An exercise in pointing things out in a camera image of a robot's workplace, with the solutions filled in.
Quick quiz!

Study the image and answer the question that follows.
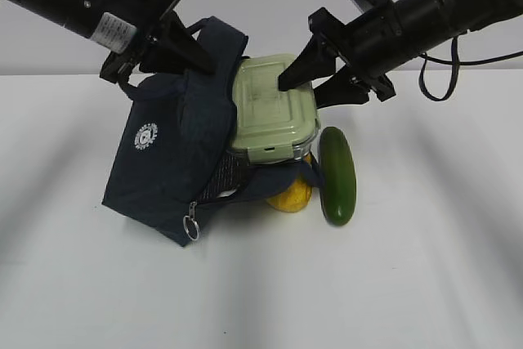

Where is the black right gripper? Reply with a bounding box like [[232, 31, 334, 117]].
[[278, 0, 396, 109]]

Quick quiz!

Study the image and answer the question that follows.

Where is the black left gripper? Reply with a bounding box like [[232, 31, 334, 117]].
[[100, 0, 214, 82]]

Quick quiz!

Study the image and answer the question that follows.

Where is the green lidded glass container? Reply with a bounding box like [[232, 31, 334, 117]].
[[230, 53, 320, 165]]

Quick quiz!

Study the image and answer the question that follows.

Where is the dark blue lunch bag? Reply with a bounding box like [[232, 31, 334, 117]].
[[102, 17, 324, 247]]

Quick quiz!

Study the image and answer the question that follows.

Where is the green cucumber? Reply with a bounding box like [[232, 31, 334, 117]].
[[319, 127, 357, 227]]

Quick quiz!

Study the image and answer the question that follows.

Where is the yellow pear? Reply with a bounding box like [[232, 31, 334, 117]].
[[266, 174, 314, 213]]

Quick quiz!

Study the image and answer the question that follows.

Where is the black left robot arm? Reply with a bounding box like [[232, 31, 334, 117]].
[[7, 0, 215, 84]]

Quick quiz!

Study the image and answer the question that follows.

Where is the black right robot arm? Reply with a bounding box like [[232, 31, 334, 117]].
[[278, 0, 522, 108]]

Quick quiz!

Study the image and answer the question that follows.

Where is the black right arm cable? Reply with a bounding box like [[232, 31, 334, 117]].
[[417, 34, 523, 101]]

